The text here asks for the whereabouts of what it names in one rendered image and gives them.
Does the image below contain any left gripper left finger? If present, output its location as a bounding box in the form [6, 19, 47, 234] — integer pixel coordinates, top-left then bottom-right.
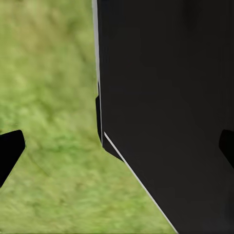
[0, 130, 25, 188]

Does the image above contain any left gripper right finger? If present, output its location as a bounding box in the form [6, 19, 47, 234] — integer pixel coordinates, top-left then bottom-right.
[218, 129, 234, 169]

